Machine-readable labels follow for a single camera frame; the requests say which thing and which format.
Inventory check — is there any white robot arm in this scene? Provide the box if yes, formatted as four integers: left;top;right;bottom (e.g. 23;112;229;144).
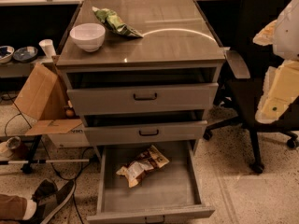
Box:
253;0;299;124

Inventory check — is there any brown trouser leg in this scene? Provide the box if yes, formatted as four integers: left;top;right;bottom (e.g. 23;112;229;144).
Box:
0;194;27;221

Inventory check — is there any dark sneaker shoe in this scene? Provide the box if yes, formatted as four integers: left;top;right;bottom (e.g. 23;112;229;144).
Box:
28;179;75;224

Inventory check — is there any white metal rod stand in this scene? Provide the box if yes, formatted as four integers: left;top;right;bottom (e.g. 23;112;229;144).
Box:
0;135;91;174

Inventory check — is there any drawer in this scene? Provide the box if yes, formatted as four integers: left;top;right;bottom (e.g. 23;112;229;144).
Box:
87;141;214;224
84;120;207;146
67;83;218;115

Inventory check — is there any black floor cable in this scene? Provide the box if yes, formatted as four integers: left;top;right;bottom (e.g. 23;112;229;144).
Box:
0;91;97;224

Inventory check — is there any white paper cup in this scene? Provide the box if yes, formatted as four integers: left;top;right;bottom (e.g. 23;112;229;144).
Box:
39;39;56;58

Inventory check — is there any brown chip bag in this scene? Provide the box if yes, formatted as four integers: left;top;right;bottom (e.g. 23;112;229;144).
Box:
116;145;170;188

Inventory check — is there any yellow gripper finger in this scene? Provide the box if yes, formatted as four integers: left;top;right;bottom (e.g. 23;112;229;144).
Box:
253;21;277;46
255;60;299;124

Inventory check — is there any middle drawer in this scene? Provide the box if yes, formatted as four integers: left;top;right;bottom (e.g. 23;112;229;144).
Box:
84;120;207;146

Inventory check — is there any open cardboard box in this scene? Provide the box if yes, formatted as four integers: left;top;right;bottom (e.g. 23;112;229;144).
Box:
13;63;82;136

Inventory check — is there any top drawer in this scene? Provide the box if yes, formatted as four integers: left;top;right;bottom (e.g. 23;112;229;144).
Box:
67;83;218;115

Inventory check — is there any white patterned bowl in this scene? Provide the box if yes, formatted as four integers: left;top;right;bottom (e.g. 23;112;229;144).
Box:
0;46;15;63

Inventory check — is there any black office chair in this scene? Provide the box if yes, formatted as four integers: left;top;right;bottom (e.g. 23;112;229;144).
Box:
204;0;299;174

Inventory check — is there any grey drawer cabinet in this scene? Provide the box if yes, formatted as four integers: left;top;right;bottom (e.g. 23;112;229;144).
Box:
55;0;226;156

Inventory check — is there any low grey shelf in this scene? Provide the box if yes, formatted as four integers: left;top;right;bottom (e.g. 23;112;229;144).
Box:
0;55;60;78

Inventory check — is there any blue patterned bowl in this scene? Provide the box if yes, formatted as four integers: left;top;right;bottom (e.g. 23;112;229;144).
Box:
13;46;38;63

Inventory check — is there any green chip bag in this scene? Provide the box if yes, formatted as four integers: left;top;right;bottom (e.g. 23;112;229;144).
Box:
93;7;143;38

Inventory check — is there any small brown cup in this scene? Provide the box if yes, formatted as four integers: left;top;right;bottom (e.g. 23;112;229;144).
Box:
0;136;28;160

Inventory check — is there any bottom drawer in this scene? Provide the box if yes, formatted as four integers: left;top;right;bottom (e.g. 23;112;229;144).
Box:
87;141;214;224

